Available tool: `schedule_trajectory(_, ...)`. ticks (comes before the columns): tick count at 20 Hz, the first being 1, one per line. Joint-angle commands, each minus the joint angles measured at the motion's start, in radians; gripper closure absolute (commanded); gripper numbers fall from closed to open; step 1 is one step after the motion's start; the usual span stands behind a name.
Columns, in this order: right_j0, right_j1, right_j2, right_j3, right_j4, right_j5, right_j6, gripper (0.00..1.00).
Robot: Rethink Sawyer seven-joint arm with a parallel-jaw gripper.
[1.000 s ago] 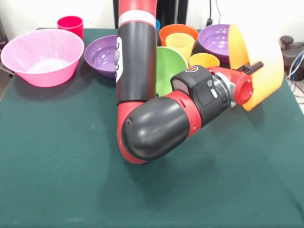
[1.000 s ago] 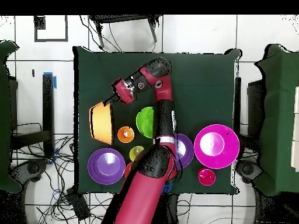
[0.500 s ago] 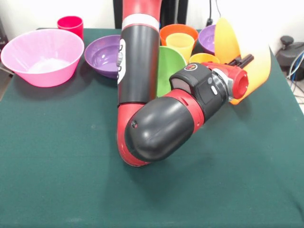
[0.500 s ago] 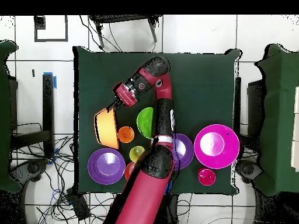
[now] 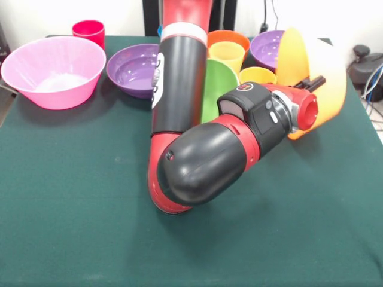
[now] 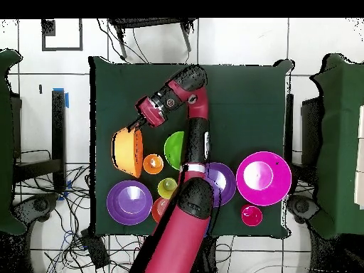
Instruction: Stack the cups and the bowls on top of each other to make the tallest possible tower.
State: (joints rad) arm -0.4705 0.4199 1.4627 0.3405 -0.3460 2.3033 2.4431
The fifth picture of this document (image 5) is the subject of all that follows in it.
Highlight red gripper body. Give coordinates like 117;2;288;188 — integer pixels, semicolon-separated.
262;83;318;131

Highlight large orange bowl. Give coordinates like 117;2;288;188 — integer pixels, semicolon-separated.
275;27;348;141

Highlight purple bowl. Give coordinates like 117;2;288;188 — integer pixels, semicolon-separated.
106;44;161;100
250;30;285;72

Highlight yellow cup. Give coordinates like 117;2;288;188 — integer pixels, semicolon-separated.
208;41;245;73

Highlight orange cup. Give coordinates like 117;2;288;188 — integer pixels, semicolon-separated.
239;66;278;86

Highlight green bowl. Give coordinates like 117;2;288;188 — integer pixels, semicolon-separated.
200;59;240;124

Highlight small orange bowl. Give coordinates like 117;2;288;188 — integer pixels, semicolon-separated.
206;30;251;60

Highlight red cup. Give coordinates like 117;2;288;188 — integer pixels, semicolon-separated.
72;20;106;50

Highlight dark green table cloth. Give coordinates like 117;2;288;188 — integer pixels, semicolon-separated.
0;35;383;287

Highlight large pink bowl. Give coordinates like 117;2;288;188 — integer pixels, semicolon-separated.
0;35;107;111

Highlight tangle of floor cables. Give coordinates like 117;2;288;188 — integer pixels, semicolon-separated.
360;64;383;132

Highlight black wall cable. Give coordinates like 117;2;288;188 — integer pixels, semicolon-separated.
259;0;279;33

